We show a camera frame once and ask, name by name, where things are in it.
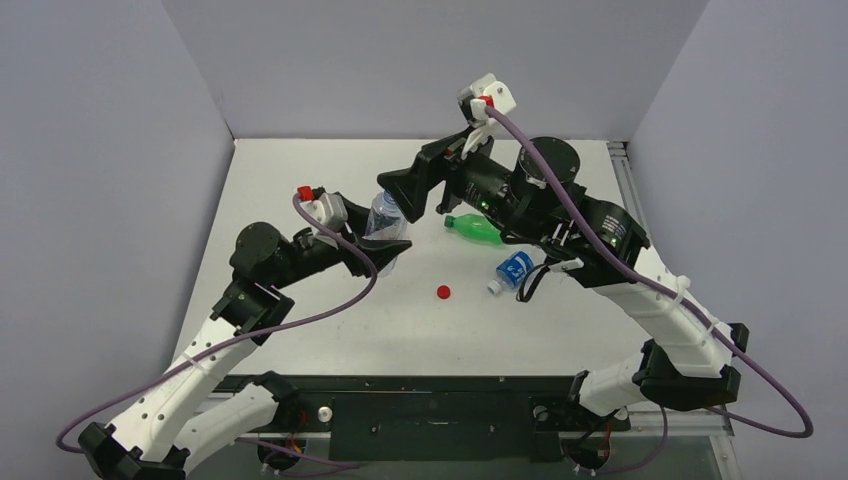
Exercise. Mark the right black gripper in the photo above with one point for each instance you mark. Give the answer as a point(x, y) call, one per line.
point(440, 171)

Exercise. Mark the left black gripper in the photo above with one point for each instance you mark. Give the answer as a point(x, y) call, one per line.
point(382, 250)

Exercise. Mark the clear bluish bottle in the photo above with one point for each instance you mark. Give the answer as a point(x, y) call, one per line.
point(385, 221)

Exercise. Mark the green plastic bottle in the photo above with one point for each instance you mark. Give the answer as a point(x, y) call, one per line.
point(474, 228)

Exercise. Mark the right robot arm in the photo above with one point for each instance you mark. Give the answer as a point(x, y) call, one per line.
point(684, 365)

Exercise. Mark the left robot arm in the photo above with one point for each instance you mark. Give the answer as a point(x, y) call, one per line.
point(164, 433)

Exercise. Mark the blue label small bottle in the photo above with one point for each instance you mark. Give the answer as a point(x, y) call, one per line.
point(510, 273)

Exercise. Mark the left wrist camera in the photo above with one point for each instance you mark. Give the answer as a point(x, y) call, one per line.
point(327, 209)

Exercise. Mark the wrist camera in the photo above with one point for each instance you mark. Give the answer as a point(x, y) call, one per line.
point(486, 92)
point(327, 209)

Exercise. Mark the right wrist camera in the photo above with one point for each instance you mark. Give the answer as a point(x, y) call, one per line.
point(486, 92)

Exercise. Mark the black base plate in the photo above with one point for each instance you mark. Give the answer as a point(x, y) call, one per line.
point(435, 418)

